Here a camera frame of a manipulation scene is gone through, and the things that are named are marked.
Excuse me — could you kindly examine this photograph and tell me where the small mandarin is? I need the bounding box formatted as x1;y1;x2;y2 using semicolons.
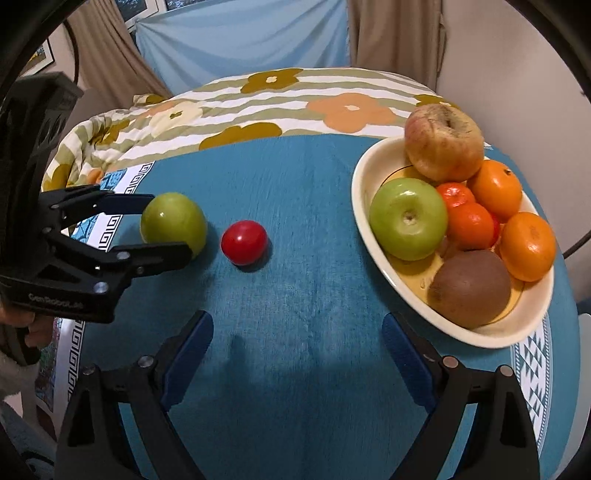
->
436;182;476;208
446;202;496;251

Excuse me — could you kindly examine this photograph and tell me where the window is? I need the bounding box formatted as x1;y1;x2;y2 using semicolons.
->
113;0;195;24

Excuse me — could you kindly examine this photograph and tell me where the person's left hand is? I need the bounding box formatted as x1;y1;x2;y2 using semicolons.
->
0;307;55;352

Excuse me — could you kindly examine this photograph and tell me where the green apple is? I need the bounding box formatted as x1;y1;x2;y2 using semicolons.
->
369;178;448;261
140;192;208;259

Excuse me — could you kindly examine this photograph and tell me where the brown kiwi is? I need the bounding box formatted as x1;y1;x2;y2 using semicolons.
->
428;250;512;329

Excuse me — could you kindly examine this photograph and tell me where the floral striped blanket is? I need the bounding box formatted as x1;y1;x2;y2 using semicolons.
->
41;67;490;195

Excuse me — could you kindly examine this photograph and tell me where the wrinkled red yellow apple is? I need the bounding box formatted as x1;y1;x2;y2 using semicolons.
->
405;103;485;182

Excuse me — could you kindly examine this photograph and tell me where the light blue sheet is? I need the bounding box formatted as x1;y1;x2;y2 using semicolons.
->
134;0;350;95

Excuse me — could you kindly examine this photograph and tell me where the beige curtain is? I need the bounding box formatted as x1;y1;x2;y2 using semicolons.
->
346;0;448;88
69;0;171;100

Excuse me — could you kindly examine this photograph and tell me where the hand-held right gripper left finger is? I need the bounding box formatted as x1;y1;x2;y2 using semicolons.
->
54;310;214;480

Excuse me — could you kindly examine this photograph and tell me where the large orange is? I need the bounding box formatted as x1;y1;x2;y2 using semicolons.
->
466;159;524;223
500;211;557;282

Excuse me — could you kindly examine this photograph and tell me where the cream yellow plate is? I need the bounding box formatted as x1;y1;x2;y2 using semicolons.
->
351;136;555;349

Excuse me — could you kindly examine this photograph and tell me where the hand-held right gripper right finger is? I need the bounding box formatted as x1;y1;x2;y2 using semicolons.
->
381;311;541;480

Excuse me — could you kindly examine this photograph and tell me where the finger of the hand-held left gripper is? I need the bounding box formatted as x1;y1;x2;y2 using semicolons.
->
46;226;192;296
39;185;155;232

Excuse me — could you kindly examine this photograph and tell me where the blue patterned tablecloth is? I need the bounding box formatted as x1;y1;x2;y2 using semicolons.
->
34;134;580;480

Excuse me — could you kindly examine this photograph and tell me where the framed wall picture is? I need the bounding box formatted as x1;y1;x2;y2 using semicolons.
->
21;39;55;77

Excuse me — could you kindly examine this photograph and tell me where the beige upholstered bed frame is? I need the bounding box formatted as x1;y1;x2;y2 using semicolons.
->
69;88;139;127

